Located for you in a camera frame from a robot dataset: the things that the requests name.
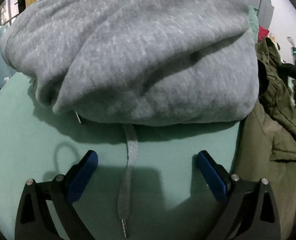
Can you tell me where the olive green coat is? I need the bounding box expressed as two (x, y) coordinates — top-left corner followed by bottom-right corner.
(233, 38), (296, 239)

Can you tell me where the grey hoodie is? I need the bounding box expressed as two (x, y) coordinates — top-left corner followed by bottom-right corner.
(0, 0), (259, 228)

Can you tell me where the green bed sheet mattress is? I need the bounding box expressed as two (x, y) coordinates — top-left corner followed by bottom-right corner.
(0, 74), (239, 239)

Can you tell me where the red quilt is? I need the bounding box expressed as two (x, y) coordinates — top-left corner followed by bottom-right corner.
(257, 26), (270, 42)

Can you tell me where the green pillow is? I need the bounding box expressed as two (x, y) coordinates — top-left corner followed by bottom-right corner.
(249, 6), (259, 43)

